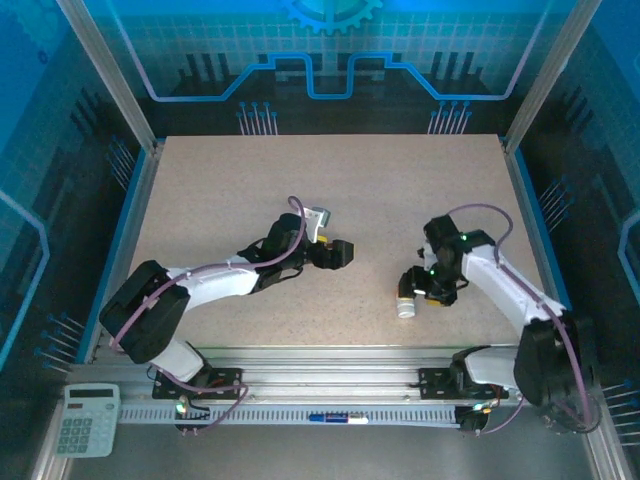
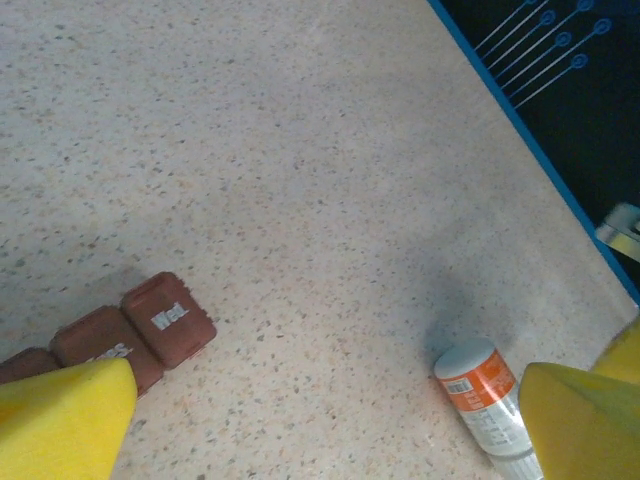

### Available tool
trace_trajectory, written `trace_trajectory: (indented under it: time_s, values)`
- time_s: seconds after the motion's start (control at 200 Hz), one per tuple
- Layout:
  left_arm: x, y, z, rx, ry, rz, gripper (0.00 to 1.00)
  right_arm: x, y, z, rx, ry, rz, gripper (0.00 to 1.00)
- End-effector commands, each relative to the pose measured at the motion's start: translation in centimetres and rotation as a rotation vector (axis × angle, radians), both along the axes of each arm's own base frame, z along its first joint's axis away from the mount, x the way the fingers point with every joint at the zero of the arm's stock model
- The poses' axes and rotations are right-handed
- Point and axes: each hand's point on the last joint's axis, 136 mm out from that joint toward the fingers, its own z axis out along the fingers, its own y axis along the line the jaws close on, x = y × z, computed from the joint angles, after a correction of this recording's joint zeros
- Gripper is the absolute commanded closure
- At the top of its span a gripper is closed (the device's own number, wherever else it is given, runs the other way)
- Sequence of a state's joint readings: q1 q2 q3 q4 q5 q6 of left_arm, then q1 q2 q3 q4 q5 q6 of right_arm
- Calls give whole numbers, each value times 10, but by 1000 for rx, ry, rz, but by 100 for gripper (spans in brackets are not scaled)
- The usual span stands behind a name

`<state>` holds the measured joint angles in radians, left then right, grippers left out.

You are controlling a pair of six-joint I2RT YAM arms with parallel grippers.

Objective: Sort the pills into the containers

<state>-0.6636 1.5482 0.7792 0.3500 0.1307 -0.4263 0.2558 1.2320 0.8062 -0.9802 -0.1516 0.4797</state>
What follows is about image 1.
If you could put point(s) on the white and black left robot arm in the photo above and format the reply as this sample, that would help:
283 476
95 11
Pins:
140 310

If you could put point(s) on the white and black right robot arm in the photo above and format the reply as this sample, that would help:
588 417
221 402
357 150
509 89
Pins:
500 285

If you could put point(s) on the blue table edge strip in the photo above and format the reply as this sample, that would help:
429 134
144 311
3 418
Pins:
116 255
524 175

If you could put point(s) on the blue and white marker pen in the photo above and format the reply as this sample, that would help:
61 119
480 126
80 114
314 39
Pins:
337 418

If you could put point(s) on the white desk calculator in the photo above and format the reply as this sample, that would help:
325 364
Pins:
87 422

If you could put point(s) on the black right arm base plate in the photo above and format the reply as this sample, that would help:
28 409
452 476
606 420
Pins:
432 382

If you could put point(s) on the aluminium mounting rail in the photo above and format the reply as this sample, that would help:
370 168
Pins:
325 370

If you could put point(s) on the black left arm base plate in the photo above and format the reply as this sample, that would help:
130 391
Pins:
227 380

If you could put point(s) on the aluminium frame post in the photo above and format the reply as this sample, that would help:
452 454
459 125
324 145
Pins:
549 75
115 75

